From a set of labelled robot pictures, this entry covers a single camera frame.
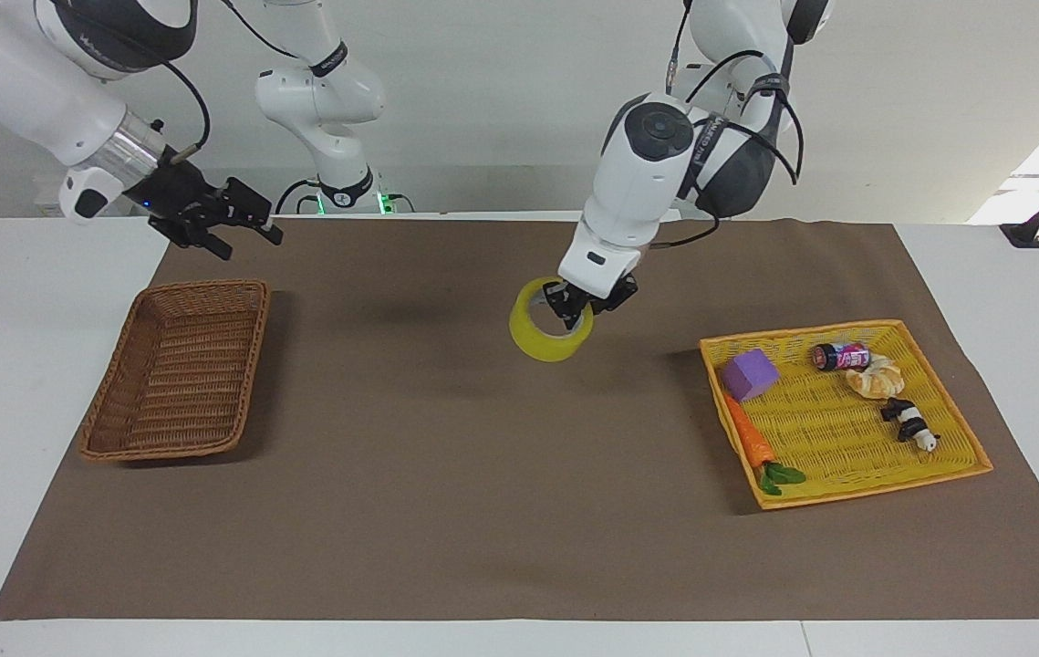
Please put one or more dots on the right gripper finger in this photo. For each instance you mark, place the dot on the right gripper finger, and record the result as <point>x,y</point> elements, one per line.
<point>250,208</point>
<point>204,239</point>

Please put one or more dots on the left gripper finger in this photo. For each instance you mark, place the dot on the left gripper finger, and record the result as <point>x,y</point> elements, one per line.
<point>566,306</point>
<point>619,294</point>

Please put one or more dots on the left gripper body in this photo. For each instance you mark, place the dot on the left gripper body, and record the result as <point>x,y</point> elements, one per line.
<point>599,294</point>

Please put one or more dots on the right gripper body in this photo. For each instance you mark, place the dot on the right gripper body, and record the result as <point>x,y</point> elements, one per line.
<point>174,190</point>

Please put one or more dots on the yellow tape roll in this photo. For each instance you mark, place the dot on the yellow tape roll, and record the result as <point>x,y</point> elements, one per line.
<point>542,339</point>

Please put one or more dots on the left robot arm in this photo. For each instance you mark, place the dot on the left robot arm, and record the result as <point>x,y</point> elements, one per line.
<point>642,182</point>

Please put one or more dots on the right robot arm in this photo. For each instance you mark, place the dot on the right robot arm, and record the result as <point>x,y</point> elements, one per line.
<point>22,87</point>

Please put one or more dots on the brown wicker basket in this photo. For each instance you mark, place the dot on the brown wicker basket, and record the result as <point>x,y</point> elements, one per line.
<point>180,374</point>

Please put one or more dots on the yellow woven basket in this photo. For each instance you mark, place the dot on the yellow woven basket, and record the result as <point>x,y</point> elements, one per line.
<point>847,429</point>

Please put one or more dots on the purple foam cube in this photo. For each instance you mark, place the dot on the purple foam cube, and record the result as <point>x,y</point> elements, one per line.
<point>750,374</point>

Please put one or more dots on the orange toy carrot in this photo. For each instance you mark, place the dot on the orange toy carrot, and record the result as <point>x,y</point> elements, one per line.
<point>749,438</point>

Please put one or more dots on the small dark can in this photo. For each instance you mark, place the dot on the small dark can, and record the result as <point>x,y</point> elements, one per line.
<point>841,357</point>

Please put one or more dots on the toy croissant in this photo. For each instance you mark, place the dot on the toy croissant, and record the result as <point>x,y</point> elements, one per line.
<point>875,377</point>

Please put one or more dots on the black and white panda toy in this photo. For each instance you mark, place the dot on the black and white panda toy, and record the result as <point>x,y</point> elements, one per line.
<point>909,422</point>

